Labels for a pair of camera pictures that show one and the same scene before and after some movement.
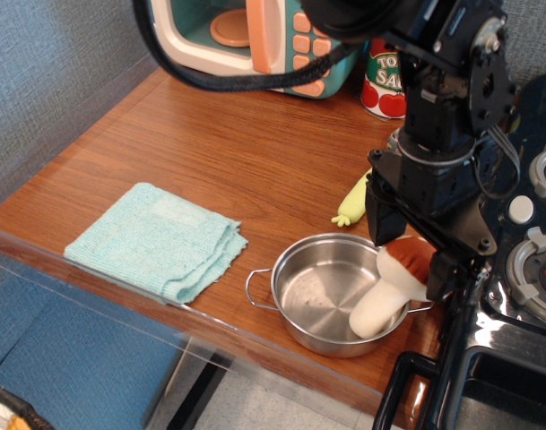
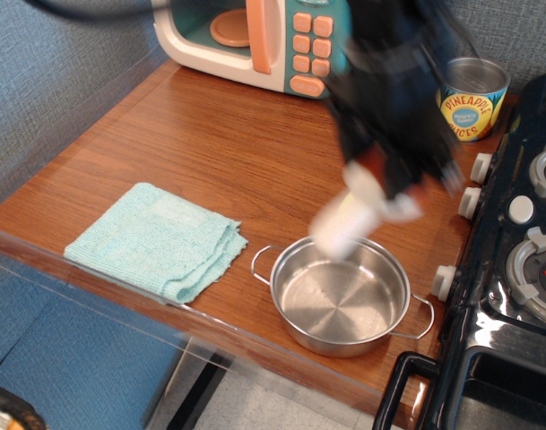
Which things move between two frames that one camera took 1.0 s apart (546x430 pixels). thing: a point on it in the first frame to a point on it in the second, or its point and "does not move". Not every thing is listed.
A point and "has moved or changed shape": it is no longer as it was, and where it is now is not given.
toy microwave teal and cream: [244, 38] does not move
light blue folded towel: [163, 241] does not move
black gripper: [441, 199] to [386, 91]
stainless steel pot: [316, 283] has moved or changed shape
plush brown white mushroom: [403, 267] to [347, 220]
